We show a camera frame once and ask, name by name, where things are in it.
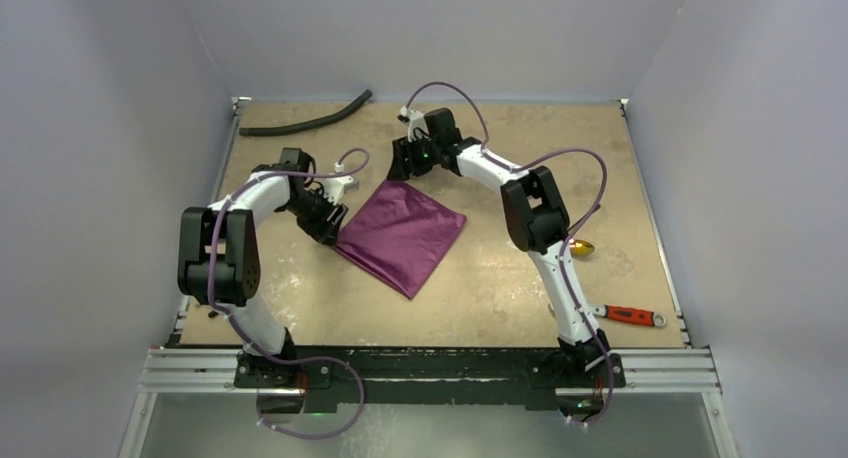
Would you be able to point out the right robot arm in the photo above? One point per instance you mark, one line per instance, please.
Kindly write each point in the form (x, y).
(536, 220)

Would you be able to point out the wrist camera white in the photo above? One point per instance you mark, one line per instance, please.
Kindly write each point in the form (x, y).
(415, 122)
(338, 184)

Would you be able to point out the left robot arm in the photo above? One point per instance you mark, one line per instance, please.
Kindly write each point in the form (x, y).
(218, 255)

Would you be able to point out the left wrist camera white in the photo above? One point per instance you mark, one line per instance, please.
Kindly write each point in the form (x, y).
(338, 184)

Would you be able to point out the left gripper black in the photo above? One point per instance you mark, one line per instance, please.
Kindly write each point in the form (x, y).
(326, 228)

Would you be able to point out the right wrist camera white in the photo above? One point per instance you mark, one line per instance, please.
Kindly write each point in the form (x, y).
(415, 122)

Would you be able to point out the purple cloth napkin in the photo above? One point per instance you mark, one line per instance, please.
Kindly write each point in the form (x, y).
(399, 236)

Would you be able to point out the adjustable wrench red handle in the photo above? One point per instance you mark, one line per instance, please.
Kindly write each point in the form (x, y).
(629, 315)

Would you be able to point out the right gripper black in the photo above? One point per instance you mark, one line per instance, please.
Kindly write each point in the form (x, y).
(403, 161)

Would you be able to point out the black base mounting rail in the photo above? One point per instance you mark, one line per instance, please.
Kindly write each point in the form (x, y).
(334, 375)

